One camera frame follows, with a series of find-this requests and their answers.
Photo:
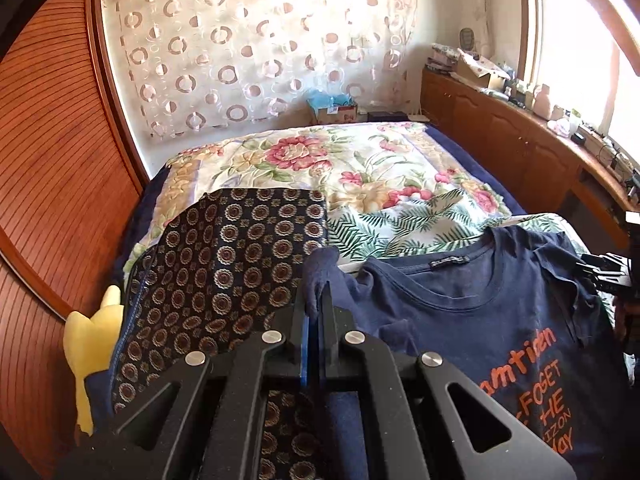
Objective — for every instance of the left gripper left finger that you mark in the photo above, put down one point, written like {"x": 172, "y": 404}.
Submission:
{"x": 202, "y": 419}

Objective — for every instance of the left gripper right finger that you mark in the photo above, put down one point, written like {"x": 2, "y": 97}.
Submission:
{"x": 421, "y": 417}

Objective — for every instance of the navy blue t-shirt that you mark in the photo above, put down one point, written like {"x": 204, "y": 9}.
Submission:
{"x": 510, "y": 312}

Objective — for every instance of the navy blue blanket under bedspread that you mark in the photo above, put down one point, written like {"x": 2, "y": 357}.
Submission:
{"x": 475, "y": 168}

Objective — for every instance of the long wooden sideboard cabinet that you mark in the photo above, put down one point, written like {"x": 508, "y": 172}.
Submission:
{"x": 543, "y": 172}

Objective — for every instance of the yellow plush toy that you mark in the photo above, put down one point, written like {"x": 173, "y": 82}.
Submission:
{"x": 88, "y": 344}

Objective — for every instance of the dark circle-patterned pillow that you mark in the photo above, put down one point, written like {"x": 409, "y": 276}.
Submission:
{"x": 220, "y": 272}

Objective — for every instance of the pink bottle on sideboard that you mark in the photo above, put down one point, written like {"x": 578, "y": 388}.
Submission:
{"x": 542, "y": 105}

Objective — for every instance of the floral and palm-leaf bedspread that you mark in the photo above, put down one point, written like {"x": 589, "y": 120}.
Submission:
{"x": 390, "y": 190}

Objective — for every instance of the open cardboard box on sideboard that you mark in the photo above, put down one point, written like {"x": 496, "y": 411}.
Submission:
{"x": 480, "y": 72}

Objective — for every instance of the wooden wardrobe with slats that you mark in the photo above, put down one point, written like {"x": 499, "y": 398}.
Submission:
{"x": 68, "y": 187}

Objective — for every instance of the cardboard box with blue tissue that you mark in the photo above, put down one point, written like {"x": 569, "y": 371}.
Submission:
{"x": 331, "y": 109}

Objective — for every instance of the circle-patterned sheer curtain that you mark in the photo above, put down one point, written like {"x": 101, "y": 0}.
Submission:
{"x": 185, "y": 67}

